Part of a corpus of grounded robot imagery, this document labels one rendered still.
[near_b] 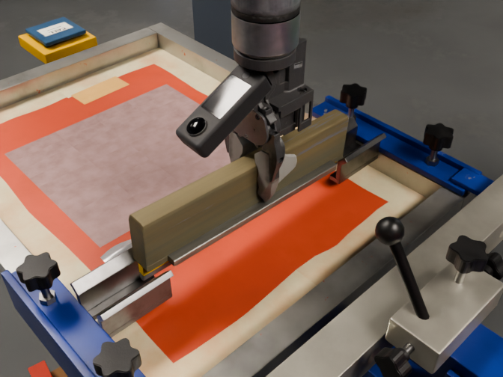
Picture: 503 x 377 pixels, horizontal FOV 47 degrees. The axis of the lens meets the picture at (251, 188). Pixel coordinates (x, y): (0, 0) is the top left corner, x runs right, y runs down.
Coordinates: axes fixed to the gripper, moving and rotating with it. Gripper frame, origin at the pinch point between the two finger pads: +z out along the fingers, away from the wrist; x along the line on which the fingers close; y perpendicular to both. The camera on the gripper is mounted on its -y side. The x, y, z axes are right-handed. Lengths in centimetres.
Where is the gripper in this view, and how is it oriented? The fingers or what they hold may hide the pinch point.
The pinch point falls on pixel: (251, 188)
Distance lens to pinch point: 77.4
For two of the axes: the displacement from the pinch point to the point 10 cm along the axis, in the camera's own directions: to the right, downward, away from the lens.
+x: -6.8, -4.7, 5.5
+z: 0.0, 7.6, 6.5
